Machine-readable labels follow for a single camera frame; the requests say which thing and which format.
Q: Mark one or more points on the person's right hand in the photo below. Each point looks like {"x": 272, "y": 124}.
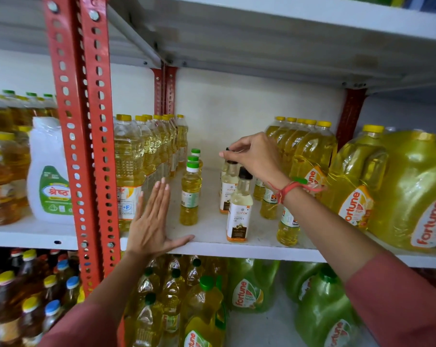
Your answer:
{"x": 259, "y": 155}

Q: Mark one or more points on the person's left hand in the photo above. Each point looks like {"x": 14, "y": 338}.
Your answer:
{"x": 149, "y": 231}

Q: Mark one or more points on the person's left middle finger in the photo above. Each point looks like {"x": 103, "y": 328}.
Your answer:
{"x": 160, "y": 202}

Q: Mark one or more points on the person's left little finger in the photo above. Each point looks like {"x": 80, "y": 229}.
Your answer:
{"x": 139, "y": 218}

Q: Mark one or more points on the person's left thumb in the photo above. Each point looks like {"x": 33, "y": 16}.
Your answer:
{"x": 181, "y": 240}

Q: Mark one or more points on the person's right thumb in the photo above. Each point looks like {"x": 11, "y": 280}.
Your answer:
{"x": 230, "y": 154}

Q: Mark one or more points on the black cap white label bottle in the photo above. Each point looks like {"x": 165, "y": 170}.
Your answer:
{"x": 228, "y": 191}
{"x": 239, "y": 216}

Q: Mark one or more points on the person's left forearm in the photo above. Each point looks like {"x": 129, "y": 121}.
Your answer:
{"x": 95, "y": 307}

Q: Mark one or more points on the person's right forearm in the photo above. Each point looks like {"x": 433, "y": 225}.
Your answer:
{"x": 348, "y": 256}

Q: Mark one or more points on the small green cap oil bottle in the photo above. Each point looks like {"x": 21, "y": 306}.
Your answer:
{"x": 190, "y": 198}
{"x": 194, "y": 158}
{"x": 287, "y": 227}
{"x": 196, "y": 152}

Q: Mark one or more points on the small oil bottle white label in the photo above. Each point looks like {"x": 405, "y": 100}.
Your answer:
{"x": 258, "y": 189}

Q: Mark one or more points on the row of clear oil bottles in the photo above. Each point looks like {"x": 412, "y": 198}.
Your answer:
{"x": 131, "y": 166}

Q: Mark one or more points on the yellow cap oil bottle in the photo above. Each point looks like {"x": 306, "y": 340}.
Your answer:
{"x": 284, "y": 131}
{"x": 293, "y": 135}
{"x": 317, "y": 151}
{"x": 301, "y": 140}
{"x": 273, "y": 130}

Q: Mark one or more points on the small oil bottle red label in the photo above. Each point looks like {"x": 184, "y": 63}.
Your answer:
{"x": 268, "y": 204}

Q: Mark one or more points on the group of green cap bottles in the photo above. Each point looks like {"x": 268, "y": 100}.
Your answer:
{"x": 160, "y": 299}

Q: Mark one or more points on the yellow jug green cap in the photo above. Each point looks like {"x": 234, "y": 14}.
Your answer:
{"x": 201, "y": 314}

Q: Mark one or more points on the large green oil jug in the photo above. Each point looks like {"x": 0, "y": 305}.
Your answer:
{"x": 303, "y": 281}
{"x": 323, "y": 314}
{"x": 252, "y": 285}

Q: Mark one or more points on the red slotted shelf upright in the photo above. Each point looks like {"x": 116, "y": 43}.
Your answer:
{"x": 84, "y": 140}
{"x": 164, "y": 90}
{"x": 350, "y": 115}

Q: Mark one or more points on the white jug green label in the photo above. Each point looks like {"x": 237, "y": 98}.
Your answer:
{"x": 49, "y": 177}

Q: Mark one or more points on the large yellow cap oil jug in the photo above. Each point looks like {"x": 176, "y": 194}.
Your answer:
{"x": 352, "y": 177}
{"x": 413, "y": 187}

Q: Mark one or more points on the group of coloured cap bottles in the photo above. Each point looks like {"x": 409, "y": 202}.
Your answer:
{"x": 30, "y": 296}

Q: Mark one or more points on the group of amber oil bottles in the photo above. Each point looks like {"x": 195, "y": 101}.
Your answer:
{"x": 4, "y": 169}

